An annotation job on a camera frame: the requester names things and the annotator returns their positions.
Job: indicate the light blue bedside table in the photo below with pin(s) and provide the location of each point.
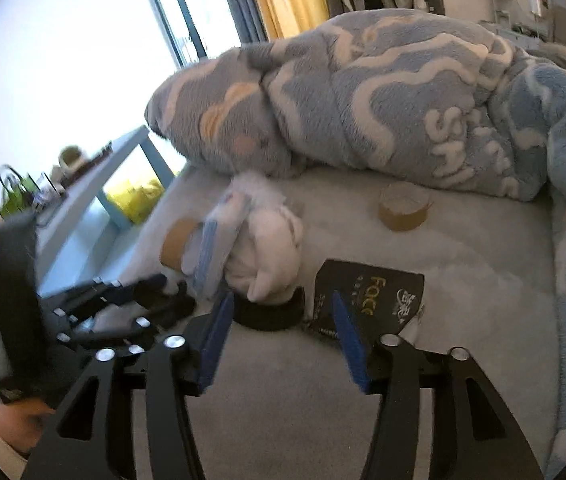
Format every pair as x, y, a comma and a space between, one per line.
88, 195

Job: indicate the round pot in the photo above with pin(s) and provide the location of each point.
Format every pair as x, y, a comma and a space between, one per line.
72, 157

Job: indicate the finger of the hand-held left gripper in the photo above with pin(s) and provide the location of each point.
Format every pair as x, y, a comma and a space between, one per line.
163, 311
113, 292

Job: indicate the black packet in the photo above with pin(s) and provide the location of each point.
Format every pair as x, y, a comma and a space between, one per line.
363, 285

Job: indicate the blue grey fleece blanket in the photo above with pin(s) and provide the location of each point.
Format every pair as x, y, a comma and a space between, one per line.
388, 100

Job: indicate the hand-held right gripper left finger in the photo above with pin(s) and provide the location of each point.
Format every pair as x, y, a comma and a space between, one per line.
215, 342

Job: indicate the person's left hand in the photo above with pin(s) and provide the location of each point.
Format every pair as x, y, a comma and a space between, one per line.
20, 422

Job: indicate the dark window frame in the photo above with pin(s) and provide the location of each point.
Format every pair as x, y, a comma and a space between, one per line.
178, 15

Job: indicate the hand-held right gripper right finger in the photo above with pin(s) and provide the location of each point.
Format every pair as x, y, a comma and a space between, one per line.
349, 345

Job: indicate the clear glass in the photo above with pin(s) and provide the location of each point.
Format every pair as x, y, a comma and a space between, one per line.
49, 187

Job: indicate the blue white packet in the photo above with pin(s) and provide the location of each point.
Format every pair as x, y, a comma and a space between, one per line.
215, 255

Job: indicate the grey curtain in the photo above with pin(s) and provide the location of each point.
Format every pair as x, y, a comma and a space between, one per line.
243, 0

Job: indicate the green bag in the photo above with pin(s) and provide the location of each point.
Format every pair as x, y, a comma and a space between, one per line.
13, 200

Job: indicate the yellow plastic bag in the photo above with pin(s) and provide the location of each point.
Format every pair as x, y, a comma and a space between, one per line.
135, 202

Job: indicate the white plush toy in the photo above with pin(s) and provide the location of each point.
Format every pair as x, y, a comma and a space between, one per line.
268, 252

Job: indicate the brown tape roll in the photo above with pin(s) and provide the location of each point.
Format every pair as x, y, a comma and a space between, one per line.
405, 210
178, 242

